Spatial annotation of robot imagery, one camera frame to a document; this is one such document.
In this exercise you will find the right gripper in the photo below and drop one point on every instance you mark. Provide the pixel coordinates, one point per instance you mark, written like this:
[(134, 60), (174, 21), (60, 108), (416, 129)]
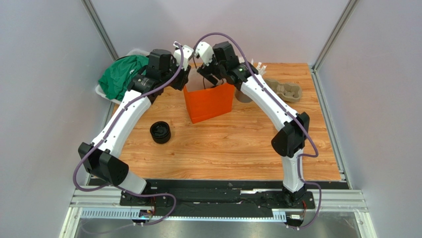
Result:
[(207, 73)]

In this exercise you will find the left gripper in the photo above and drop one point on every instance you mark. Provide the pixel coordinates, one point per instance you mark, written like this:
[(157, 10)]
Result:
[(184, 78)]

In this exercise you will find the orange paper bag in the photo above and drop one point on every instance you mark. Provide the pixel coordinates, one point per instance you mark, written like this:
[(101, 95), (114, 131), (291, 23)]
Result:
[(205, 101)]

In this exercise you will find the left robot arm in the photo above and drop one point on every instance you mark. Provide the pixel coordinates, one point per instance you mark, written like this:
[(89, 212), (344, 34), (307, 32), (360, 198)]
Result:
[(100, 158)]

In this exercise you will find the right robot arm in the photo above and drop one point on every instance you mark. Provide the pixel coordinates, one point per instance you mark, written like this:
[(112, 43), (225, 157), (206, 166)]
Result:
[(220, 61)]

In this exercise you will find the black coffee cup lids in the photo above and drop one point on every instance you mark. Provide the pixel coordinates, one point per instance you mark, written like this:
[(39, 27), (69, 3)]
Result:
[(160, 132)]

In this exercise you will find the grey straw holder cup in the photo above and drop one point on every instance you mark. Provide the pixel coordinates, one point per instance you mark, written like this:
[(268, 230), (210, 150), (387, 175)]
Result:
[(241, 97)]

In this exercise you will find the white plastic basket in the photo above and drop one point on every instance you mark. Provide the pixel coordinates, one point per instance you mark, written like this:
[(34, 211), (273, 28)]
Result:
[(105, 94)]

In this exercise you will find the wrapped white straws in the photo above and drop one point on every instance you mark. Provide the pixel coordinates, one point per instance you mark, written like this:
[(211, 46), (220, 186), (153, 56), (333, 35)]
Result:
[(258, 67)]

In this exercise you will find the green jacket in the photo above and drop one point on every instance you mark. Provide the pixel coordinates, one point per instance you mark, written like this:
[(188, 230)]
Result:
[(118, 77)]

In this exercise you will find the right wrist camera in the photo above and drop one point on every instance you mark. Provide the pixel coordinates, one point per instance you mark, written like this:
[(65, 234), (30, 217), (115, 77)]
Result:
[(204, 51)]

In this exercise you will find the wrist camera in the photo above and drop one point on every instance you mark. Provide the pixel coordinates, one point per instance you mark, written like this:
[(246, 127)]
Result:
[(204, 51), (182, 54)]

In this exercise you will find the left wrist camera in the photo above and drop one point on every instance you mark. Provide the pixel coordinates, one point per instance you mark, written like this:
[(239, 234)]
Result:
[(182, 54)]

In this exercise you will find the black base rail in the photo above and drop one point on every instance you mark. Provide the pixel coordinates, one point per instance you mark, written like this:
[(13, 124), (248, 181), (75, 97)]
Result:
[(219, 198)]

